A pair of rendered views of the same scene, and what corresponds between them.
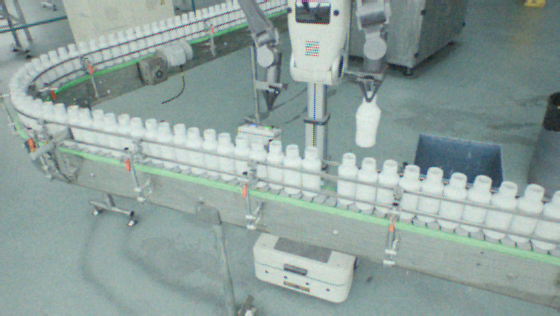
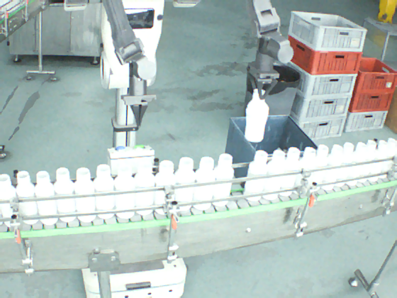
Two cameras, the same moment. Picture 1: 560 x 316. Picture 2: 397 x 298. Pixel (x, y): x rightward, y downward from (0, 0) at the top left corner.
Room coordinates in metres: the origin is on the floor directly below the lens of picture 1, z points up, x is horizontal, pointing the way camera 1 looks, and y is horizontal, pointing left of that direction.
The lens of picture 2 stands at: (0.34, 0.71, 1.85)
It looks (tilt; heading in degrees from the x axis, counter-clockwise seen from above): 32 degrees down; 315
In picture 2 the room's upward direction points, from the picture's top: 7 degrees clockwise
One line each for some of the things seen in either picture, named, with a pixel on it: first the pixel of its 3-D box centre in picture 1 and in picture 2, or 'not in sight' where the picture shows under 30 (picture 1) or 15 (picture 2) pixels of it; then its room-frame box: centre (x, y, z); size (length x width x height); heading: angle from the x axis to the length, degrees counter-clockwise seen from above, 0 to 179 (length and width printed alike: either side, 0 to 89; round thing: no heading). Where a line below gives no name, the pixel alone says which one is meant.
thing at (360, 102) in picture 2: not in sight; (361, 93); (1.94, -3.18, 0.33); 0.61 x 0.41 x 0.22; 70
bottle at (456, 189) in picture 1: (452, 200); (331, 167); (0.86, -0.48, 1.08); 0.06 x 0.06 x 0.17
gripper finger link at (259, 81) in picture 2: (371, 86); (261, 84); (1.09, -0.28, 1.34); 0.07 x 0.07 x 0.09; 65
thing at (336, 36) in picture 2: not in sight; (327, 31); (2.12, -2.49, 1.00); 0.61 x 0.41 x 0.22; 74
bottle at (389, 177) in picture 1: (387, 186); (288, 172); (0.94, -0.32, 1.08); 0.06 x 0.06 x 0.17
